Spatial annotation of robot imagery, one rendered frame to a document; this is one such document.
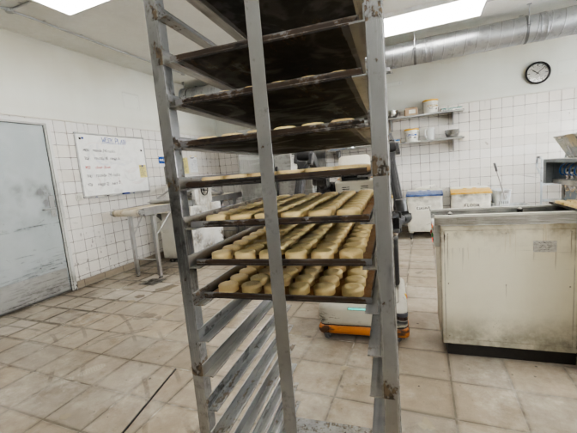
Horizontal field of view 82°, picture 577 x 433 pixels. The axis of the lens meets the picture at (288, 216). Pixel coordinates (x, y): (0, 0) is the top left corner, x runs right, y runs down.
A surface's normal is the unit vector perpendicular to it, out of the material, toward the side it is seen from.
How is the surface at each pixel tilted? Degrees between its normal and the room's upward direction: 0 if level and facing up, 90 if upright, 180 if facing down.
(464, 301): 90
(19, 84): 90
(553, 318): 90
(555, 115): 90
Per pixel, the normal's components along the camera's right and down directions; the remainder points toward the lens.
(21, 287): 0.92, -0.03
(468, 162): -0.37, 0.15
